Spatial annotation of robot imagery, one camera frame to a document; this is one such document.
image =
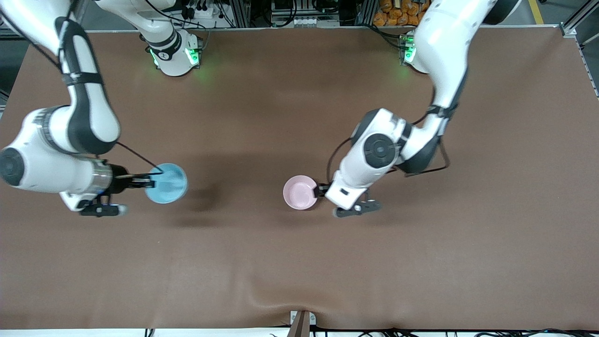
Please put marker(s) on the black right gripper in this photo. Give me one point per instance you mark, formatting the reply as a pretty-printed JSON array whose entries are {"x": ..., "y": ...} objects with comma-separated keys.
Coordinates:
[{"x": 120, "y": 182}]

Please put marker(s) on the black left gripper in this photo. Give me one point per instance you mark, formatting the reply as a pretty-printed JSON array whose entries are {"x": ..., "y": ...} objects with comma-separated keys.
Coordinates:
[{"x": 322, "y": 190}]

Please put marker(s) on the pink bowl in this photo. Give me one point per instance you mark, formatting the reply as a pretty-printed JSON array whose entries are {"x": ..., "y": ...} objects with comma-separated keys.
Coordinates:
[{"x": 299, "y": 193}]

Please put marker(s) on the light blue bowl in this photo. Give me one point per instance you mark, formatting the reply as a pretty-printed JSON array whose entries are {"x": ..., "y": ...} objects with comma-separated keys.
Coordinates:
[{"x": 169, "y": 185}]

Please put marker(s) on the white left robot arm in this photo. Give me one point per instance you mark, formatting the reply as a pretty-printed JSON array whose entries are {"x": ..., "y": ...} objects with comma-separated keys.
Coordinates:
[{"x": 444, "y": 37}]

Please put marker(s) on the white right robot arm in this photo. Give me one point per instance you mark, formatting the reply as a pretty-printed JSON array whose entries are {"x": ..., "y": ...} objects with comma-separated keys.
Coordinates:
[{"x": 89, "y": 112}]

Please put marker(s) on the brown table cloth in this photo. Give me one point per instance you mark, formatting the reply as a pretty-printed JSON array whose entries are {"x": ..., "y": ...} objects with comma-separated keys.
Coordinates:
[{"x": 299, "y": 117}]

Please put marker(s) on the white connector strip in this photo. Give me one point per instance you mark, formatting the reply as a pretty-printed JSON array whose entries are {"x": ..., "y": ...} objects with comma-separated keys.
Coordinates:
[{"x": 309, "y": 22}]

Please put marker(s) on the white power strip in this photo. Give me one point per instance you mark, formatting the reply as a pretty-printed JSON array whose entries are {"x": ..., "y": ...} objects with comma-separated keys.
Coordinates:
[{"x": 208, "y": 14}]

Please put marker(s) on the pile of orange snacks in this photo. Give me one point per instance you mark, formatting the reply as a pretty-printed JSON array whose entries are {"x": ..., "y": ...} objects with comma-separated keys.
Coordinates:
[{"x": 388, "y": 16}]

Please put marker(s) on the silver metal bracket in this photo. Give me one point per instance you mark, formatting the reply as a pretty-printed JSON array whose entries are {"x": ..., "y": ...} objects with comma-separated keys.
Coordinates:
[{"x": 312, "y": 319}]

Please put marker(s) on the brown camera post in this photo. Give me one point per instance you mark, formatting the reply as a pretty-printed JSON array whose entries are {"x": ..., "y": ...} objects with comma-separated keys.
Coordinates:
[{"x": 299, "y": 328}]

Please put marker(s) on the aluminium frame post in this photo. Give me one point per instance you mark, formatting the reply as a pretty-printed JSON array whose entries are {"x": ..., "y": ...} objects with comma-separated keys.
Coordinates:
[
  {"x": 365, "y": 11},
  {"x": 241, "y": 11}
]

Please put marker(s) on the aluminium frame profile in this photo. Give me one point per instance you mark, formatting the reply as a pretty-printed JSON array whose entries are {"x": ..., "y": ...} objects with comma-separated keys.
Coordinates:
[{"x": 578, "y": 18}]

